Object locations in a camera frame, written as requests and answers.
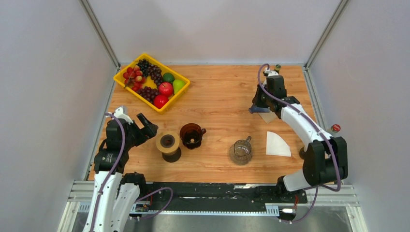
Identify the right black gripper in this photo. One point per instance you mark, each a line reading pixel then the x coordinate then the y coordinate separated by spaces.
pixel 256 100

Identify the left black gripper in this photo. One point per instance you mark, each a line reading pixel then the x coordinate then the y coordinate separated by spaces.
pixel 150 131

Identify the wooden ring dripper holder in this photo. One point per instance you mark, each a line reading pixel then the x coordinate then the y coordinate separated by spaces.
pixel 168 142

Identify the white paper coffee filter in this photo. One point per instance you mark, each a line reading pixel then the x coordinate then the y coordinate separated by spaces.
pixel 276 146

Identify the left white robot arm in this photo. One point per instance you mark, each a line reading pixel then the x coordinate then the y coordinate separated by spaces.
pixel 114 191

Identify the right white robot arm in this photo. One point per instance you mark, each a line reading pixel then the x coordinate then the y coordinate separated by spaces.
pixel 325 156

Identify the brown paper coffee filter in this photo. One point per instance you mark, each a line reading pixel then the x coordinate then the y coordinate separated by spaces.
pixel 268 117

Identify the brown coffee server pot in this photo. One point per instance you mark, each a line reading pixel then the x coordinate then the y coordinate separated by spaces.
pixel 172 157

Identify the amber glass dripper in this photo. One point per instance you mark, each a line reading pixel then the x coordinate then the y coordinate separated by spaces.
pixel 191 135

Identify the red tomato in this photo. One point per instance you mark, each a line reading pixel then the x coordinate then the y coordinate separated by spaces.
pixel 160 101

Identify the small dark grape bunch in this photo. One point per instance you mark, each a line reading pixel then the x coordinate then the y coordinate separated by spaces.
pixel 148 93

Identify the red apple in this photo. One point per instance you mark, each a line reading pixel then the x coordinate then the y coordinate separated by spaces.
pixel 166 89

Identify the clear ribbed glass pitcher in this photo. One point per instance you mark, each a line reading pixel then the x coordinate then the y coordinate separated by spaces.
pixel 240 152

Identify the green glass bottle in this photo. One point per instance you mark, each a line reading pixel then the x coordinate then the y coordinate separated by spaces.
pixel 277 69

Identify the green pear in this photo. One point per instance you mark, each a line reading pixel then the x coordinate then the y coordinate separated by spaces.
pixel 178 85

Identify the green lime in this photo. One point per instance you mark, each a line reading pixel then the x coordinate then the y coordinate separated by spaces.
pixel 168 77

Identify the dark purple grape bunch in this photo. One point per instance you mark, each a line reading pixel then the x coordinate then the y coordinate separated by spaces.
pixel 150 70

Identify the cola bottle red cap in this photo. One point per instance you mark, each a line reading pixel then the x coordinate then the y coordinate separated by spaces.
pixel 334 128

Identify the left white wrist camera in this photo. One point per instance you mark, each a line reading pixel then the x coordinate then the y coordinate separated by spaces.
pixel 121 113

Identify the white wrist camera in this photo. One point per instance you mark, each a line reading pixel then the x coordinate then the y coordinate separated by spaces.
pixel 121 113
pixel 269 73

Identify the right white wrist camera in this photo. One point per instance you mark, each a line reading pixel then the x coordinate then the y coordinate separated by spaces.
pixel 269 73

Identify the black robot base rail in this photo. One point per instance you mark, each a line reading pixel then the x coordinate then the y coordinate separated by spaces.
pixel 217 199

